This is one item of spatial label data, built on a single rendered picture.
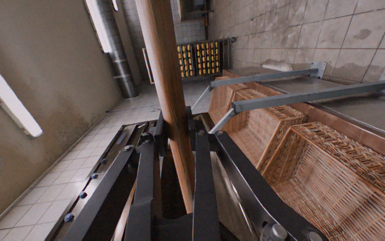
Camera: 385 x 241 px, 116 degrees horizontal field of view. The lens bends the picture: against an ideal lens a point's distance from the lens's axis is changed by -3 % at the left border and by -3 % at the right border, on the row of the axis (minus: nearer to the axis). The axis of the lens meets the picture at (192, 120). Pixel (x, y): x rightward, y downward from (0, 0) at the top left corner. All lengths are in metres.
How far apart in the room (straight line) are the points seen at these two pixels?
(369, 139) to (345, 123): 0.08
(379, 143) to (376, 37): 0.81
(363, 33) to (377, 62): 0.21
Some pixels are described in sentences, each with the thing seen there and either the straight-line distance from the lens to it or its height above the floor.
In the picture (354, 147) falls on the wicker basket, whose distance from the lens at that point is 0.72.
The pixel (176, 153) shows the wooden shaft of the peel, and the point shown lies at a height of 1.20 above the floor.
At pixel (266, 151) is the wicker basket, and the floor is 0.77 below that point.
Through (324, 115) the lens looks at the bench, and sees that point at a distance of 0.80.
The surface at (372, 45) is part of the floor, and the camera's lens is 1.39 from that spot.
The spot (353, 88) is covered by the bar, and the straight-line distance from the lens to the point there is 1.04.
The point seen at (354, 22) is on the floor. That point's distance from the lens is 1.47.
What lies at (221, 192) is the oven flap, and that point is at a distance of 1.00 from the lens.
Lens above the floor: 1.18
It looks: 3 degrees down
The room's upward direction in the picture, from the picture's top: 99 degrees counter-clockwise
